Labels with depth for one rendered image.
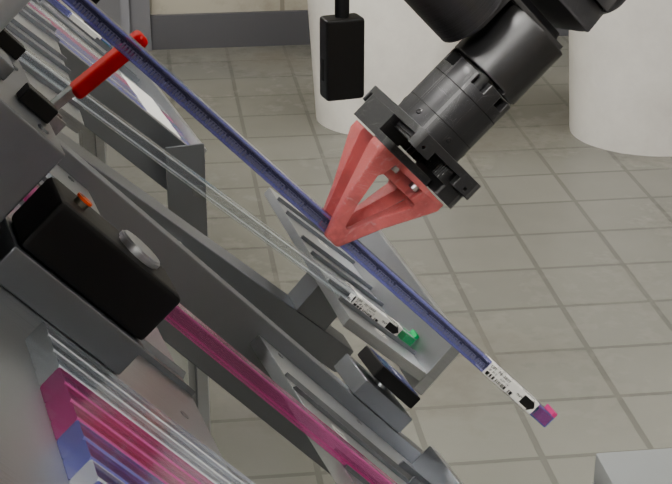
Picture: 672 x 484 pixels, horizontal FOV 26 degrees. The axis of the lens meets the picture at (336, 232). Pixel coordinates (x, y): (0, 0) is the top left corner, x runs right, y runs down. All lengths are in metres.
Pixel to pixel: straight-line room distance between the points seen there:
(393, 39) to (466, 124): 3.10
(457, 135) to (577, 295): 2.27
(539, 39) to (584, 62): 3.14
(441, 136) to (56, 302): 0.40
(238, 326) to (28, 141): 0.50
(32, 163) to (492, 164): 3.39
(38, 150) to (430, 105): 0.41
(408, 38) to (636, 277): 1.11
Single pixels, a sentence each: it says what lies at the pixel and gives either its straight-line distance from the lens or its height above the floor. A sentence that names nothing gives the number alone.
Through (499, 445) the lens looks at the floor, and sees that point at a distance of 2.66.
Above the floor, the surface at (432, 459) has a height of 0.73.
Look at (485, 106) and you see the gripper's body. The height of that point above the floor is 1.06.
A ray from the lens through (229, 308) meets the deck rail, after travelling 1.10.
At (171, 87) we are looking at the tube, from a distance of 0.94.
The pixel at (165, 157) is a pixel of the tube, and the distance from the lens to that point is 1.27.
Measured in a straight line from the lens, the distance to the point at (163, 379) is 0.74.
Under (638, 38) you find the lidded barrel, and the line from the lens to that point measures 4.02.
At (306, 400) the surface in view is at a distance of 1.05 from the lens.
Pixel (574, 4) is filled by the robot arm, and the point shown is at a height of 1.13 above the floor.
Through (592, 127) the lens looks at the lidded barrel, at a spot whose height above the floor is 0.06.
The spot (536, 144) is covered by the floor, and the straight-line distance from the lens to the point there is 4.17.
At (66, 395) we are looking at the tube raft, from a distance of 0.55.
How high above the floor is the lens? 1.36
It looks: 23 degrees down
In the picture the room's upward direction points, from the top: straight up
